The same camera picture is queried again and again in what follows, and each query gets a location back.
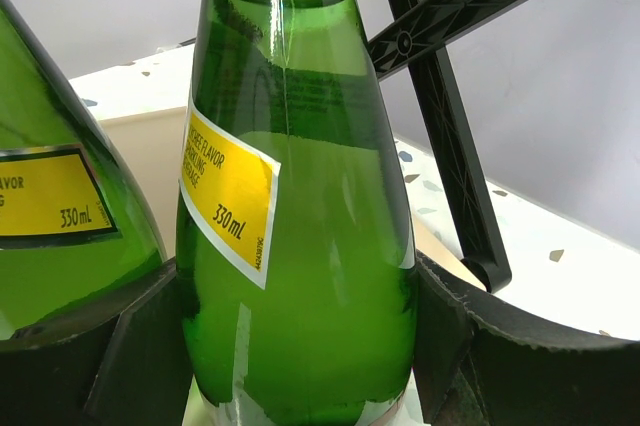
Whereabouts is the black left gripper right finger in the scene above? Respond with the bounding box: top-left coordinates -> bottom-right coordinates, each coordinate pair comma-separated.
413,254 -> 639,425

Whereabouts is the green Perrier bottle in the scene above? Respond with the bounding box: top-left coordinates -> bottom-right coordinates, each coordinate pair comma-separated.
1,0 -> 166,340
175,0 -> 417,425

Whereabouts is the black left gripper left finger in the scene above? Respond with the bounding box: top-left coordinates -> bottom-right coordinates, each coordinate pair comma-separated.
1,260 -> 192,425

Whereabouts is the beige three-tier shelf unit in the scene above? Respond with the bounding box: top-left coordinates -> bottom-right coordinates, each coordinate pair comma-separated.
97,0 -> 626,295

